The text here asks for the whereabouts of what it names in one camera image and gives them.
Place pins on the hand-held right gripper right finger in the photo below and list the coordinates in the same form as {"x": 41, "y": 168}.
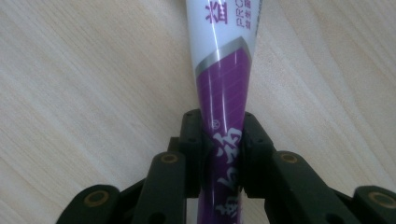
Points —
{"x": 253, "y": 152}

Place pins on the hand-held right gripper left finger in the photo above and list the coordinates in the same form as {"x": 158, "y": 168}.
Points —
{"x": 193, "y": 146}

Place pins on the purple and white toothpaste tube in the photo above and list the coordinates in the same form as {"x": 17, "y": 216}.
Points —
{"x": 222, "y": 87}

